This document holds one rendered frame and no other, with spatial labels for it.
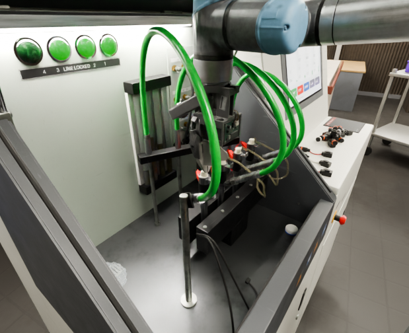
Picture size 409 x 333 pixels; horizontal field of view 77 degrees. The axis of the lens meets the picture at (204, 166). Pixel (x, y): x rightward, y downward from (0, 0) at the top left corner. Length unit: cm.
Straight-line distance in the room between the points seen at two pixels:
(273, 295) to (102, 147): 55
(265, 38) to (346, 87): 488
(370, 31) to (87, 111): 60
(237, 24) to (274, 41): 7
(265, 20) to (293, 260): 50
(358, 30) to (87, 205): 73
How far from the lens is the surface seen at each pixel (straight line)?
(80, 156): 73
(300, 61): 115
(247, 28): 44
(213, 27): 47
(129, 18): 73
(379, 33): 51
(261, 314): 57
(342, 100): 534
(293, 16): 42
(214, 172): 37
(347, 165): 105
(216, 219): 69
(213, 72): 49
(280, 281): 62
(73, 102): 69
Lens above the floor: 143
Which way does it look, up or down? 30 degrees down
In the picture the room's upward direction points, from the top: straight up
